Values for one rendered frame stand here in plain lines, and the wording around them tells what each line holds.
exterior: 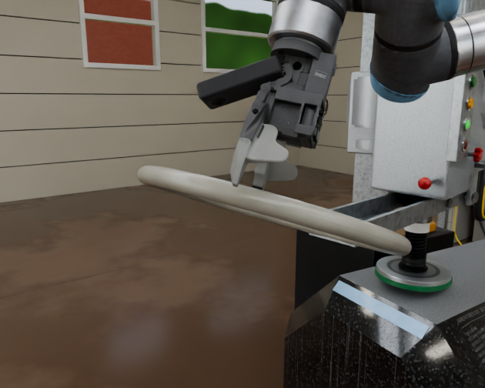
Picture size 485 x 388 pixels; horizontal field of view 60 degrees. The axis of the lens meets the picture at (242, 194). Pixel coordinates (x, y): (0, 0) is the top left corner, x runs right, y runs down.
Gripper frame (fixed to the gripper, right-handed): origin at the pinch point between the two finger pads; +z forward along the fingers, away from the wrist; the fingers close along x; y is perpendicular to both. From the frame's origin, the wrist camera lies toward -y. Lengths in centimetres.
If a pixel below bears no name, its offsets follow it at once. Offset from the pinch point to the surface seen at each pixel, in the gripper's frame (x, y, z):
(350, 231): 3.0, 14.4, 0.8
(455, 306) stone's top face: 77, 48, 10
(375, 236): 5.7, 17.7, 0.5
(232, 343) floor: 201, -31, 76
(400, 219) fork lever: 55, 26, -7
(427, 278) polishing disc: 79, 40, 5
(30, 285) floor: 240, -204, 98
